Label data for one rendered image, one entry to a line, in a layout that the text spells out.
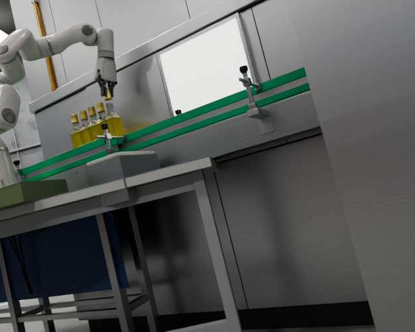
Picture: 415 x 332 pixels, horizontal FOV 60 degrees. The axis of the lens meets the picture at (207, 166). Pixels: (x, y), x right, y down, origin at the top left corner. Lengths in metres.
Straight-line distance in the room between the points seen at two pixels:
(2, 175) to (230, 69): 0.98
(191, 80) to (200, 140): 0.36
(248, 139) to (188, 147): 0.25
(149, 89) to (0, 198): 0.80
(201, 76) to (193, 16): 0.28
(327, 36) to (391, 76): 0.20
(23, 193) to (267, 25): 1.11
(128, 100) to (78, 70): 0.41
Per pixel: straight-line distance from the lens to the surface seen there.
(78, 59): 2.14
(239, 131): 1.32
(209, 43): 1.64
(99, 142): 1.59
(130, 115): 1.82
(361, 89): 1.07
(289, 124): 1.26
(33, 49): 1.78
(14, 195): 1.35
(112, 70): 1.78
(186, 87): 1.65
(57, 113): 2.23
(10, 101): 1.57
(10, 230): 1.50
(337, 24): 1.11
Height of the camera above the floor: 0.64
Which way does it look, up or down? 4 degrees up
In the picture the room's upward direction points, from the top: 14 degrees counter-clockwise
